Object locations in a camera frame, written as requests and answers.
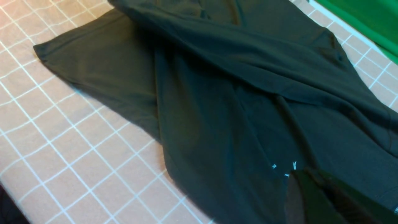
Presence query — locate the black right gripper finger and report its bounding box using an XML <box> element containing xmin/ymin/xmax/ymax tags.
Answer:
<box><xmin>285</xmin><ymin>169</ymin><xmax>397</xmax><ymax>224</ymax></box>

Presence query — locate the pink grid tablecloth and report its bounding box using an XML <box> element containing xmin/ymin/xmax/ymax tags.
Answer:
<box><xmin>0</xmin><ymin>0</ymin><xmax>398</xmax><ymax>224</ymax></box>

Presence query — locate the green backdrop cloth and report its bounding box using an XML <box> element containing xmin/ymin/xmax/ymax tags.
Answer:
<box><xmin>317</xmin><ymin>0</ymin><xmax>398</xmax><ymax>64</ymax></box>

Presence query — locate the dark gray long-sleeve shirt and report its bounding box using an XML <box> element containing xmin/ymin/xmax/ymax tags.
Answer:
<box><xmin>34</xmin><ymin>0</ymin><xmax>398</xmax><ymax>224</ymax></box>

